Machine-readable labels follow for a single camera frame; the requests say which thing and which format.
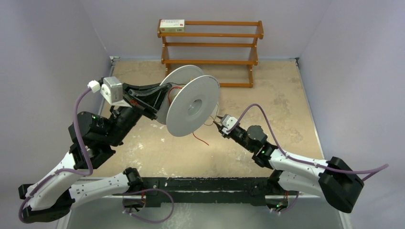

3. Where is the white plastic cable spool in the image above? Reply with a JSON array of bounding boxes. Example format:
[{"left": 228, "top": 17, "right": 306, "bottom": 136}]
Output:
[{"left": 156, "top": 65, "right": 220, "bottom": 137}]

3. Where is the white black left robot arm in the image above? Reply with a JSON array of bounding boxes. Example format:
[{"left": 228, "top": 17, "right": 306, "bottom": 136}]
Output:
[{"left": 18, "top": 81, "right": 171, "bottom": 224}]

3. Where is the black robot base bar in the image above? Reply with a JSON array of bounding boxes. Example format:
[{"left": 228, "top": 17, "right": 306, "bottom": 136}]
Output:
[{"left": 123, "top": 167, "right": 296, "bottom": 208}]

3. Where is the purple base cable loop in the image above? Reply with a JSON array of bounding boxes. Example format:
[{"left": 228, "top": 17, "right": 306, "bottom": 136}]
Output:
[{"left": 121, "top": 186, "right": 176, "bottom": 224}]

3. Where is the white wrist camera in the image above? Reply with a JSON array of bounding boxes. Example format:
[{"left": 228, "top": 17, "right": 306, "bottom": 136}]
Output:
[
  {"left": 87, "top": 76, "right": 124, "bottom": 105},
  {"left": 220, "top": 114, "right": 237, "bottom": 134}
]

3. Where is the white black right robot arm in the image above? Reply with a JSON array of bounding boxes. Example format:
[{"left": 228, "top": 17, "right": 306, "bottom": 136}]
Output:
[{"left": 215, "top": 123, "right": 364, "bottom": 213}]

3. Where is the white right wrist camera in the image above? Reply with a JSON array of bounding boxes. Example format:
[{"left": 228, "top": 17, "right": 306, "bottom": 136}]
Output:
[{"left": 220, "top": 114, "right": 237, "bottom": 134}]

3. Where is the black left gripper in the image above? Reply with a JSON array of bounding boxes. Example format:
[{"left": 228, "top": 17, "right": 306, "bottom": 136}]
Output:
[{"left": 105, "top": 81, "right": 172, "bottom": 146}]

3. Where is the orange wooden shelf rack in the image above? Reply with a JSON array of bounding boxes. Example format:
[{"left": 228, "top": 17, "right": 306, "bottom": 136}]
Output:
[{"left": 157, "top": 19, "right": 265, "bottom": 88}]

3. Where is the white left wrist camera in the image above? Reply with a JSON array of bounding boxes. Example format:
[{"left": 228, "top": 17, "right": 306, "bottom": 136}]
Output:
[{"left": 87, "top": 76, "right": 124, "bottom": 105}]

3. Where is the white cardboard box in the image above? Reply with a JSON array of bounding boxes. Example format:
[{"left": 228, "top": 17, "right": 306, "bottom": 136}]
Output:
[{"left": 159, "top": 19, "right": 185, "bottom": 33}]

